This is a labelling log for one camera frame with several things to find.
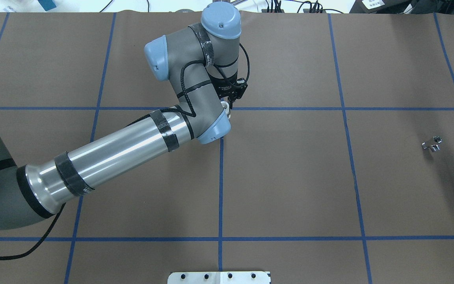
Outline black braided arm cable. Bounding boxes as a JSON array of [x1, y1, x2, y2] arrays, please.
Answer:
[[0, 41, 251, 260]]

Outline black cables on bench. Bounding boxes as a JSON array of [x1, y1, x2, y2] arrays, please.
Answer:
[[99, 0, 344, 14]]

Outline white metal robot base mount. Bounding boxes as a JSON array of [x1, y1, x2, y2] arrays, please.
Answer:
[[167, 271, 272, 284]]

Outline chrome angle valve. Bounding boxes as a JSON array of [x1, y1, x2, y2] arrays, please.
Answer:
[[421, 136, 443, 153]]

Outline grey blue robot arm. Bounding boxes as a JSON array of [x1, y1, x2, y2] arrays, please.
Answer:
[[0, 2, 247, 230]]

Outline white PPR pipe fitting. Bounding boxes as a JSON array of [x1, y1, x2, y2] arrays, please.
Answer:
[[220, 101, 232, 120]]

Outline black device with white label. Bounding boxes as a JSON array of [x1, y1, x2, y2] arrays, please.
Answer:
[[348, 0, 420, 14]]

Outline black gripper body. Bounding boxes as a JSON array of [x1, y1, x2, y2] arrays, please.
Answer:
[[207, 69, 248, 102]]

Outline teal box on bench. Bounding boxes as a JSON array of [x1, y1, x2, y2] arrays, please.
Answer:
[[38, 0, 57, 11]]

